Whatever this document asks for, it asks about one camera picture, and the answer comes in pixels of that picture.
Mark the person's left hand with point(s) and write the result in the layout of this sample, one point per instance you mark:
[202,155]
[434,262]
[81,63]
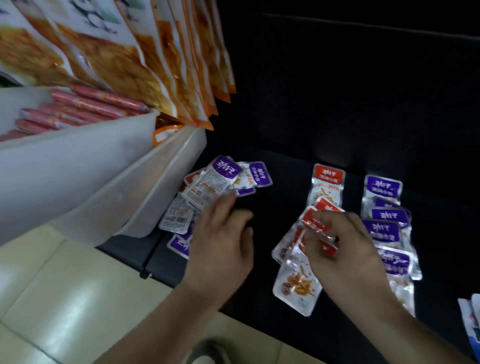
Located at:
[217,258]

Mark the person's right hand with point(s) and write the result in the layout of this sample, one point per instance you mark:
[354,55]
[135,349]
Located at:
[348,262]

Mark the person's right thumb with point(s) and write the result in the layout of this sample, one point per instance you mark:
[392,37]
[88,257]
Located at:
[314,249]

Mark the person's left thumb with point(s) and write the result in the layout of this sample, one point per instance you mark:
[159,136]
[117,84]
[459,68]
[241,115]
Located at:
[249,243]

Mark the red-label snack packet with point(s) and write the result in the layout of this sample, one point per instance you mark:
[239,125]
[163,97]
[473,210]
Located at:
[327,205]
[285,245]
[325,183]
[296,287]
[313,222]

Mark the person's left forearm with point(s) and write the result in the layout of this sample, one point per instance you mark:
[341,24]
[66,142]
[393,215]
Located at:
[161,330]

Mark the person's right forearm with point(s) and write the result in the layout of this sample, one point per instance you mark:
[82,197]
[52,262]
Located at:
[397,333]

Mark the pile of mixed small packets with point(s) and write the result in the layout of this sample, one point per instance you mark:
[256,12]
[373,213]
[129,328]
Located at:
[210,183]

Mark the row of purple-label packets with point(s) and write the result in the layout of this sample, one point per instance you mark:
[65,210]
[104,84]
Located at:
[386,228]

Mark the small white plastic bin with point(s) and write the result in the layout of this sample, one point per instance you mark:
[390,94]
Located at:
[150,195]

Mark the grey shoe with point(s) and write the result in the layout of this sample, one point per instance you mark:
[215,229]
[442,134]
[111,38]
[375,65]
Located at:
[208,352]

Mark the orange-rimmed white bag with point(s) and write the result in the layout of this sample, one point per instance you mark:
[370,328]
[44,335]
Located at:
[165,133]

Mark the blue and white packet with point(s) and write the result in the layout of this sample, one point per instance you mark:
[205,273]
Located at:
[470,322]

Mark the large white plastic bin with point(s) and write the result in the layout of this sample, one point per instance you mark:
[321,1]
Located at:
[67,172]

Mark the pile of red sausages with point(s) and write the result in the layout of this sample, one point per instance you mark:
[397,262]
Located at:
[75,108]

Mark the row of orange hanging bags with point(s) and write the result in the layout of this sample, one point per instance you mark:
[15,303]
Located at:
[123,56]

